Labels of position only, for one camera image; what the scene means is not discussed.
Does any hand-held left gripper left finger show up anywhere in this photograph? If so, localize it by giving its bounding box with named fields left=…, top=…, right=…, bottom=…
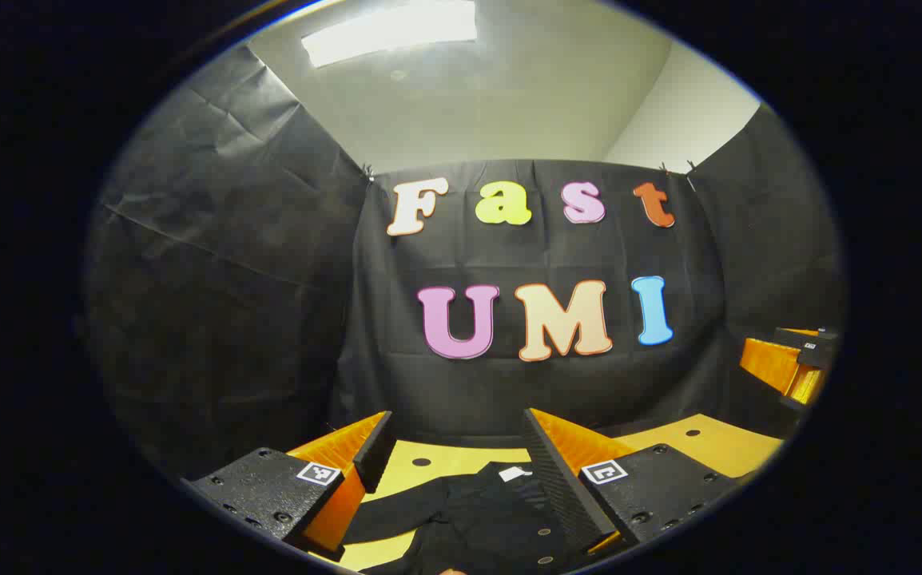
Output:
left=181, top=410, right=396, bottom=563

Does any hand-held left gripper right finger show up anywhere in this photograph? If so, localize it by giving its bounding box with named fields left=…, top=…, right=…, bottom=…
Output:
left=522, top=408, right=749, bottom=557

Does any black buttoned cardigan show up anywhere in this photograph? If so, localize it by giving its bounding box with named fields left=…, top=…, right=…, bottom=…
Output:
left=341, top=462, right=590, bottom=575

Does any ceiling light panel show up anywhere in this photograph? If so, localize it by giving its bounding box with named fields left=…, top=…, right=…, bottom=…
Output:
left=301, top=0, right=479, bottom=69

